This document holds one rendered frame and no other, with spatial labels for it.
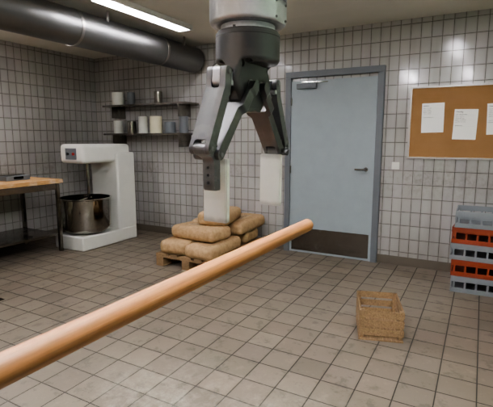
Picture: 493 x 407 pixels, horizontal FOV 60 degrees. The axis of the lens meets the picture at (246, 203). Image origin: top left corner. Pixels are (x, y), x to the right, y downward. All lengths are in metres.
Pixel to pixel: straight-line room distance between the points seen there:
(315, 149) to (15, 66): 3.97
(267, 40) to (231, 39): 0.04
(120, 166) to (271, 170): 5.42
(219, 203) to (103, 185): 5.68
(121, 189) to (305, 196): 2.48
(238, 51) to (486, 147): 4.39
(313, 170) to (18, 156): 3.84
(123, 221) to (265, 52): 5.63
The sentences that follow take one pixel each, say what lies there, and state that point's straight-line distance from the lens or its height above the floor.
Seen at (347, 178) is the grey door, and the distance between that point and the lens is 4.99.
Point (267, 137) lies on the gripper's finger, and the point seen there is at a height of 1.39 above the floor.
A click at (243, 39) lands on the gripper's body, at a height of 1.50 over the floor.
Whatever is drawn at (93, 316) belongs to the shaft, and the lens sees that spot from 0.50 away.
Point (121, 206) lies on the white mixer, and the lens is 6.01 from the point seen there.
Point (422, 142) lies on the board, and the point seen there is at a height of 1.35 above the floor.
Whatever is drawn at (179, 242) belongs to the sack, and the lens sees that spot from 4.63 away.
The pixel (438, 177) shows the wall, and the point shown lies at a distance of 4.85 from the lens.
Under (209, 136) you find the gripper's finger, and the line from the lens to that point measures 0.43.
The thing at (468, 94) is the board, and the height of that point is 1.82.
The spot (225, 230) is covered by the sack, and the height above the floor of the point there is 0.41.
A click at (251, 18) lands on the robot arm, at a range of 0.50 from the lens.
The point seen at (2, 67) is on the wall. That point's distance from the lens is 6.35.
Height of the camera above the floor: 1.39
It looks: 9 degrees down
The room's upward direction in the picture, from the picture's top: straight up
